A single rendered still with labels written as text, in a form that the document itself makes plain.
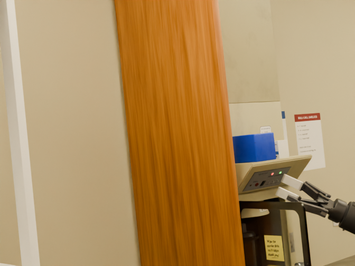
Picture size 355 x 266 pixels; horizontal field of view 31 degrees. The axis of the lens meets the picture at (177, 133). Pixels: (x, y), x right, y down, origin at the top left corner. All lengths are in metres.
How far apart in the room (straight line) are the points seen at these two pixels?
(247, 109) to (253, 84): 0.10
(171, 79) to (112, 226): 0.58
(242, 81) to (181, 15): 0.31
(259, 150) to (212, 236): 0.32
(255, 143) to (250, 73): 0.30
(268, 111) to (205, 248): 0.54
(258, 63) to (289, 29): 0.92
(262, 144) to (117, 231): 0.64
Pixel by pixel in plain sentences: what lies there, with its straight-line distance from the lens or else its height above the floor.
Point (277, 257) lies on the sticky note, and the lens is 1.98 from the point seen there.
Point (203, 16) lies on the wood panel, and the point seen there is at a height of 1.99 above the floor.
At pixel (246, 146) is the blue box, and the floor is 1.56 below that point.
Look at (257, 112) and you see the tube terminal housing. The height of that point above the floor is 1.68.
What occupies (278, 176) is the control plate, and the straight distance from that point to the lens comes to 2.18.
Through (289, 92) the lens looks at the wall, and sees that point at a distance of 3.08.
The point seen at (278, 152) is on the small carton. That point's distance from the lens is 2.17.
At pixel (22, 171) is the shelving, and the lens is 1.37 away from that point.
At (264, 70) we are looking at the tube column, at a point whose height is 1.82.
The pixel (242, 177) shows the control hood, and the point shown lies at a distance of 2.04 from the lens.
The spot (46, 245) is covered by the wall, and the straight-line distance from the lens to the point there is 2.17.
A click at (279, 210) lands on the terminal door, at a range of 1.93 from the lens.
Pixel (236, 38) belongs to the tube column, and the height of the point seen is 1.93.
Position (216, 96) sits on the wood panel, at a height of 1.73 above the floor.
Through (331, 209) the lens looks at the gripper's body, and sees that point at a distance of 2.08.
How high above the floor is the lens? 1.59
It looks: 1 degrees up
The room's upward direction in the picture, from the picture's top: 6 degrees counter-clockwise
